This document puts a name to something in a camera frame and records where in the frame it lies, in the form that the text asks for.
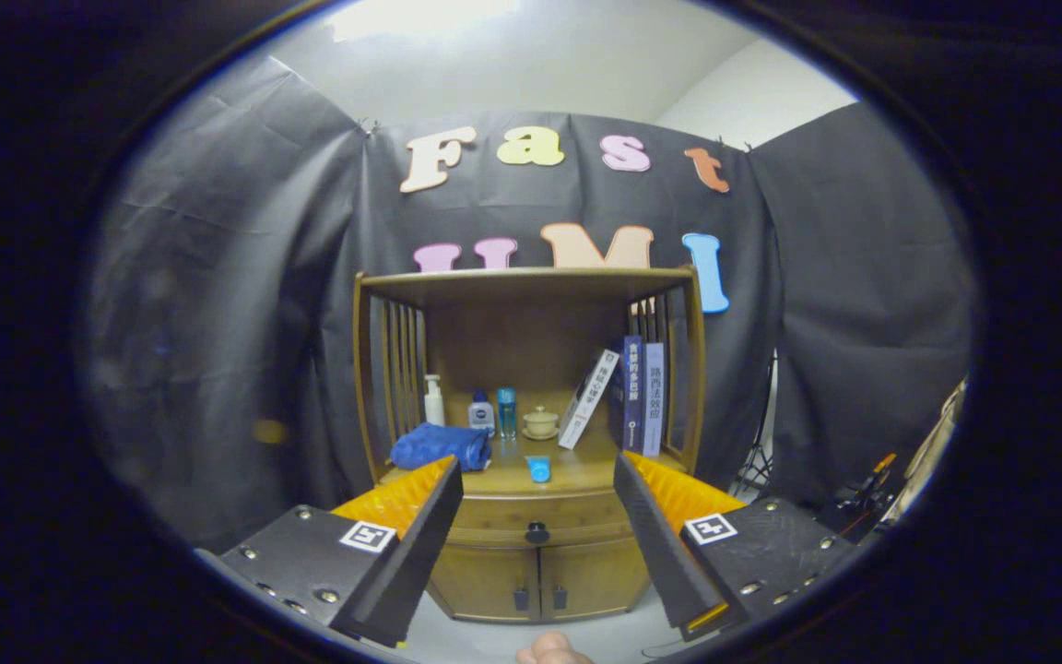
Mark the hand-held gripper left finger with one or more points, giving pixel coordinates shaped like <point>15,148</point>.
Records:
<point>420,544</point>

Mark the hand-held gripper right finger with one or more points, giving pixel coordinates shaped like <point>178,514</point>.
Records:
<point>655,544</point>

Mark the wooden drawer with black knob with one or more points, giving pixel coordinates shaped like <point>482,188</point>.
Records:
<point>513,512</point>

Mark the blue tube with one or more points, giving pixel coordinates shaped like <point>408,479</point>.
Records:
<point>540,470</point>

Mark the wooden cabinet door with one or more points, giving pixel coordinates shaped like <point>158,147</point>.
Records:
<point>595,576</point>
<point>480,581</point>

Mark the wooden countertop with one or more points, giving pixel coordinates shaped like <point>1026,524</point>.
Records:
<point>586,468</point>

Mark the wooden cabinet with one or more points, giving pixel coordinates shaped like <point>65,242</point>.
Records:
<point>522,341</point>

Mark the blue folded towel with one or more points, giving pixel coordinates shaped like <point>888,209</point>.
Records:
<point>439,445</point>

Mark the black light stand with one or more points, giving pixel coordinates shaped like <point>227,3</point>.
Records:
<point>757,461</point>

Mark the white pump bottle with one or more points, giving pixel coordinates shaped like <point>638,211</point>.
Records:
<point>434,408</point>

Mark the small white blue-capped bottle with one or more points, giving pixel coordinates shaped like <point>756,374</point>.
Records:
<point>482,417</point>

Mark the light purple book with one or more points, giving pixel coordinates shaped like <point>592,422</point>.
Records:
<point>654,401</point>

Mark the dark blue book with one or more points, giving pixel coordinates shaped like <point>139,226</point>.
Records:
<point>633,397</point>

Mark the clear blue bottle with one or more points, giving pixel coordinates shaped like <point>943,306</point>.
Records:
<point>506,415</point>

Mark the white book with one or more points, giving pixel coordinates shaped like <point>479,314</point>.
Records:
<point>588,398</point>

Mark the beige lidded teacup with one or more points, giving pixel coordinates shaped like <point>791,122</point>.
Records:
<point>541,424</point>

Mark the orange and black clamp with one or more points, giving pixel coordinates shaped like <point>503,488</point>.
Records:
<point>877,480</point>

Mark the beige cloth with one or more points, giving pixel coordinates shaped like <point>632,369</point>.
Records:
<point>932,452</point>

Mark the black backdrop cloth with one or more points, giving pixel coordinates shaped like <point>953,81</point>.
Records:
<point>236,277</point>

